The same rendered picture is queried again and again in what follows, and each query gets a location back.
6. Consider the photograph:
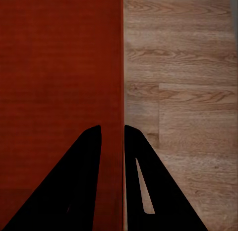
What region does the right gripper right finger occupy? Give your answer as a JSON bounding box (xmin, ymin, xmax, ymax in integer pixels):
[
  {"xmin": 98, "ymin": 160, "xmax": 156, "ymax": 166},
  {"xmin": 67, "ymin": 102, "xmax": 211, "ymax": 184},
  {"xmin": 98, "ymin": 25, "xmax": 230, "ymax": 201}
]
[{"xmin": 124, "ymin": 125, "xmax": 208, "ymax": 231}]

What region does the storage box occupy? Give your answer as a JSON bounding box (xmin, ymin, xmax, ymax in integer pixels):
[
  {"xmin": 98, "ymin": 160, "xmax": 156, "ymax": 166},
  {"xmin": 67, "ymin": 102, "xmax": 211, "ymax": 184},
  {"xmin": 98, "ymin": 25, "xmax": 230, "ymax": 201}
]
[{"xmin": 0, "ymin": 0, "xmax": 125, "ymax": 231}]

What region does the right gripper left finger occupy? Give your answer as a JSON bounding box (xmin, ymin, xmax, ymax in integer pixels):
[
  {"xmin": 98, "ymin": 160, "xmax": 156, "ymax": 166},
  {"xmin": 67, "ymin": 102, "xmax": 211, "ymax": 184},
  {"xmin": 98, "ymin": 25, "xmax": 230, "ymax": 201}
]
[{"xmin": 2, "ymin": 125, "xmax": 102, "ymax": 231}]

